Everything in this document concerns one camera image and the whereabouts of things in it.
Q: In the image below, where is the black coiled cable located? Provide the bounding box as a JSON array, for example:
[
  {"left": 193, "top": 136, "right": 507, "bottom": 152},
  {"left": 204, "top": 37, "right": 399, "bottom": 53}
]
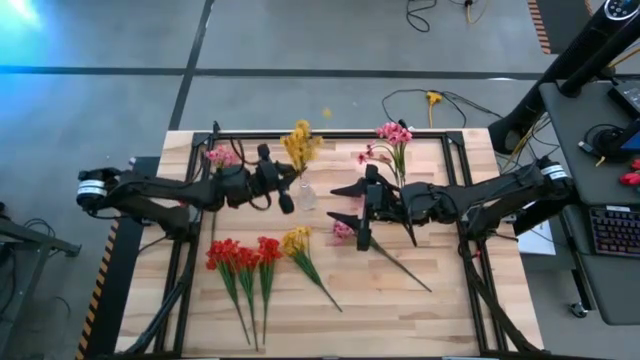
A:
[{"left": 578, "top": 123, "right": 626, "bottom": 164}]

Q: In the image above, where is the white paper sheet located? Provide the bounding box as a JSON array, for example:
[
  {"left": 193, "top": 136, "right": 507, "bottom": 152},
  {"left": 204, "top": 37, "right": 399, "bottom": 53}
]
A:
[{"left": 516, "top": 220, "right": 557, "bottom": 257}]

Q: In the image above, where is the black laptop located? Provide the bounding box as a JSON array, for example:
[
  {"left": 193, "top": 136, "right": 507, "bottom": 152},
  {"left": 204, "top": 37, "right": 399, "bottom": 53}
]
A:
[{"left": 606, "top": 79, "right": 640, "bottom": 120}]

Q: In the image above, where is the black looped floor cable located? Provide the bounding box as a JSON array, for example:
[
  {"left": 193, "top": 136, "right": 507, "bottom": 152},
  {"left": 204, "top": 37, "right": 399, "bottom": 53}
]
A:
[{"left": 404, "top": 0, "right": 440, "bottom": 34}]

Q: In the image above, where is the black extension cable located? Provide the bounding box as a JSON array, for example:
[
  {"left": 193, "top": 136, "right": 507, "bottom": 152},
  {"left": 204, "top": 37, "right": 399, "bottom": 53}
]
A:
[{"left": 381, "top": 88, "right": 504, "bottom": 130}]

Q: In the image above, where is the yellow cable bundle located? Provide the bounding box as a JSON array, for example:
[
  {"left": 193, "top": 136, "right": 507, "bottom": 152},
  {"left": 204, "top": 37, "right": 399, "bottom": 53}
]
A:
[{"left": 499, "top": 112, "right": 551, "bottom": 174}]

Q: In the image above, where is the black backlit keyboard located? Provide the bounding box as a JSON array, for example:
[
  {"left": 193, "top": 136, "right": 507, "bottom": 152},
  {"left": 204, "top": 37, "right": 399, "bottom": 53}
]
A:
[{"left": 588, "top": 203, "right": 640, "bottom": 259}]

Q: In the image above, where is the yellow power plug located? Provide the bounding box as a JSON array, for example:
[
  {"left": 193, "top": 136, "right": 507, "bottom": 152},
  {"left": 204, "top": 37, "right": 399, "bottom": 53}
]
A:
[{"left": 425, "top": 90, "right": 444, "bottom": 129}]

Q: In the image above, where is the black hazard-striped platform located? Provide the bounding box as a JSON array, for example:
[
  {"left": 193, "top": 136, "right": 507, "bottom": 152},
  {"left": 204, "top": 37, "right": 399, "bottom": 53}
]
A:
[{"left": 74, "top": 155, "right": 162, "bottom": 360}]

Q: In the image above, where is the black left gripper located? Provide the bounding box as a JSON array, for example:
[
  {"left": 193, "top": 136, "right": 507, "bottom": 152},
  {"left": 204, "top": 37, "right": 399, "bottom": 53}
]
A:
[{"left": 215, "top": 143, "right": 303, "bottom": 216}]

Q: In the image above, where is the black tower fan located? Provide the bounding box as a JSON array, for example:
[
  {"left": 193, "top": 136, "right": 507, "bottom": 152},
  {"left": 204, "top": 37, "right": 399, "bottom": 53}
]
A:
[{"left": 488, "top": 0, "right": 640, "bottom": 155}]

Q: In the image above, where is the dark hazard-striped floor mat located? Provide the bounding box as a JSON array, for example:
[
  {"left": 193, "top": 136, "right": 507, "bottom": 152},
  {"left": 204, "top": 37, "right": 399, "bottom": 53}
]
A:
[{"left": 527, "top": 0, "right": 599, "bottom": 56}]

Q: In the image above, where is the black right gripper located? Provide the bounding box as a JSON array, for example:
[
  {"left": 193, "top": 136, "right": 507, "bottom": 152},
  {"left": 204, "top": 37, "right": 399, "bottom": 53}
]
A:
[{"left": 326, "top": 163, "right": 419, "bottom": 253}]

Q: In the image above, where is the clear ribbed glass vase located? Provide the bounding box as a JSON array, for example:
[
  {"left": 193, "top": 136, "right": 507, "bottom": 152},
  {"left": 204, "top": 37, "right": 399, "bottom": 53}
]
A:
[{"left": 295, "top": 178, "right": 319, "bottom": 212}]

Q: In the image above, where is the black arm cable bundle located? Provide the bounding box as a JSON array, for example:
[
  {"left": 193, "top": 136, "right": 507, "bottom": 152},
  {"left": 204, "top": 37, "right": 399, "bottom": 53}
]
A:
[
  {"left": 122, "top": 239, "right": 196, "bottom": 357},
  {"left": 457, "top": 239, "right": 549, "bottom": 357}
]

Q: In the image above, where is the grey metal side table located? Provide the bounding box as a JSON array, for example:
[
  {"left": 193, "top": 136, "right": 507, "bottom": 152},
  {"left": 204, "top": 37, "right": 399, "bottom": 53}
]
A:
[{"left": 0, "top": 199, "right": 84, "bottom": 360}]

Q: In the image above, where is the red artificial flower stem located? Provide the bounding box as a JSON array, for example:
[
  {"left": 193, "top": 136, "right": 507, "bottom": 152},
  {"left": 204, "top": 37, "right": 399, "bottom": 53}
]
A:
[
  {"left": 204, "top": 238, "right": 251, "bottom": 346},
  {"left": 256, "top": 235, "right": 285, "bottom": 347},
  {"left": 238, "top": 246, "right": 261, "bottom": 352}
]

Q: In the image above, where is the blue lit screen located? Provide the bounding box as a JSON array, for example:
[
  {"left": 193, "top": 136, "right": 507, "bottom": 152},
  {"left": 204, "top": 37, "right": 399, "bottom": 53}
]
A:
[{"left": 619, "top": 118, "right": 640, "bottom": 153}]

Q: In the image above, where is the yellow floor cable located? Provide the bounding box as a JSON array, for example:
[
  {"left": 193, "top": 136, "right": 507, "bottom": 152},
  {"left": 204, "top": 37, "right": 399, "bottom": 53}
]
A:
[{"left": 462, "top": 0, "right": 490, "bottom": 25}]

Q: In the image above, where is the grey side desk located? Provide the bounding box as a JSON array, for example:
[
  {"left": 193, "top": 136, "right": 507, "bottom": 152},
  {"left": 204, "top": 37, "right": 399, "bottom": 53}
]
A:
[{"left": 538, "top": 81, "right": 640, "bottom": 327}]

